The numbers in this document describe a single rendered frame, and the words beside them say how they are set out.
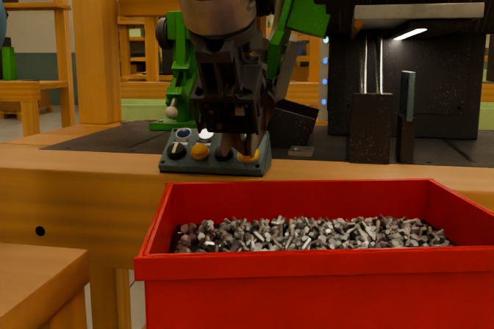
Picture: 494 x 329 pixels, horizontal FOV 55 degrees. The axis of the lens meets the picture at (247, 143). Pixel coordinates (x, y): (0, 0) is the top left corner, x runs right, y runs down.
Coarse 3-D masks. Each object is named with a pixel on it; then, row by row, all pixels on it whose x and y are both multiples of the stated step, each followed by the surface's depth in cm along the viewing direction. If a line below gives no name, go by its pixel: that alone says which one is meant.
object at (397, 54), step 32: (352, 64) 97; (384, 64) 95; (416, 64) 94; (448, 64) 93; (480, 64) 92; (416, 96) 95; (448, 96) 94; (480, 96) 93; (416, 128) 97; (448, 128) 95
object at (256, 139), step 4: (260, 128) 60; (260, 132) 60; (264, 132) 60; (248, 136) 61; (252, 136) 57; (256, 136) 59; (260, 136) 61; (248, 140) 62; (252, 140) 57; (256, 140) 59; (260, 140) 61; (248, 144) 62; (252, 144) 57; (256, 144) 59; (248, 148) 63; (252, 148) 57; (256, 148) 60; (248, 152) 63; (252, 152) 57; (252, 156) 58
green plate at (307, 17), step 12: (288, 0) 81; (300, 0) 82; (312, 0) 81; (288, 12) 81; (300, 12) 82; (312, 12) 82; (324, 12) 81; (288, 24) 83; (300, 24) 82; (312, 24) 82; (324, 24) 81; (288, 36) 90; (324, 36) 82
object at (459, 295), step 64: (192, 192) 54; (256, 192) 54; (320, 192) 55; (384, 192) 55; (448, 192) 50; (192, 256) 33; (256, 256) 34; (320, 256) 34; (384, 256) 34; (448, 256) 35; (192, 320) 35; (256, 320) 35; (320, 320) 35; (384, 320) 36; (448, 320) 36
